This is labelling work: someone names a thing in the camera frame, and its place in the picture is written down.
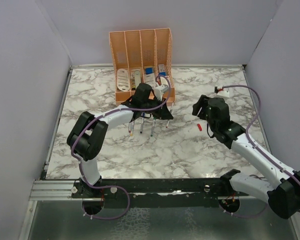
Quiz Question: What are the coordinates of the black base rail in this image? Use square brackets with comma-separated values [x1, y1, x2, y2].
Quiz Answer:
[30, 178, 242, 212]

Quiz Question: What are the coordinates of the blue pen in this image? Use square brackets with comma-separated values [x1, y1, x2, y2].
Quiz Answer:
[139, 117, 145, 134]

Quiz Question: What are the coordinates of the purple cable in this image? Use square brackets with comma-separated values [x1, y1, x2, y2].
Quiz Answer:
[214, 84, 300, 218]
[71, 75, 173, 220]

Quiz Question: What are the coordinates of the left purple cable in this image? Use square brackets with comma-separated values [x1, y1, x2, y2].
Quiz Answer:
[71, 75, 173, 220]

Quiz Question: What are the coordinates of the orange desk organizer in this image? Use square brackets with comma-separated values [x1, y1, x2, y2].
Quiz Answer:
[109, 28, 176, 106]

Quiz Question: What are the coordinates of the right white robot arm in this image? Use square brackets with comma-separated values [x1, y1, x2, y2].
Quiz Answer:
[192, 95, 300, 219]

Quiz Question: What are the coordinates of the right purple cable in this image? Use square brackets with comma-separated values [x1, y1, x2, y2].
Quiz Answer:
[214, 84, 300, 218]

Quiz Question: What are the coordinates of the white blue box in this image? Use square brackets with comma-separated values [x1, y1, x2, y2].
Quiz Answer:
[144, 66, 156, 88]

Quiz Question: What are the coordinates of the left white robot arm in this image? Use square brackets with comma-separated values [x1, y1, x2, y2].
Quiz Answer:
[66, 83, 174, 198]

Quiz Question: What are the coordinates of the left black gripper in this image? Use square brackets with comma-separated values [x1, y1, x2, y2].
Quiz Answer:
[141, 96, 173, 120]

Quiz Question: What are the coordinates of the red pen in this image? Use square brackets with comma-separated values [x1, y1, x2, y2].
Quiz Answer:
[165, 102, 175, 128]

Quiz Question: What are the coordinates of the red pen cap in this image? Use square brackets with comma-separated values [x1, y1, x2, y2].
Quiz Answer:
[197, 123, 203, 131]

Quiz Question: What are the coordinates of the white red box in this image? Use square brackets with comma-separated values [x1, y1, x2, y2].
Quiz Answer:
[158, 64, 173, 87]

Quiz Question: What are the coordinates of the green pen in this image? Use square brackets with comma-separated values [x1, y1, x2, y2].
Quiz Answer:
[150, 117, 156, 137]

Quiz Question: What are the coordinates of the yellow pen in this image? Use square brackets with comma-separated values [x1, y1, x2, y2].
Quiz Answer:
[130, 121, 135, 137]

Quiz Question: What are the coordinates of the white oval package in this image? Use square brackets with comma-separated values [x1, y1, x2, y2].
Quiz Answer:
[116, 68, 130, 92]

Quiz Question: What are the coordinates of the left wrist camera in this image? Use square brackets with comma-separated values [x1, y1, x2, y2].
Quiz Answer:
[153, 84, 170, 101]

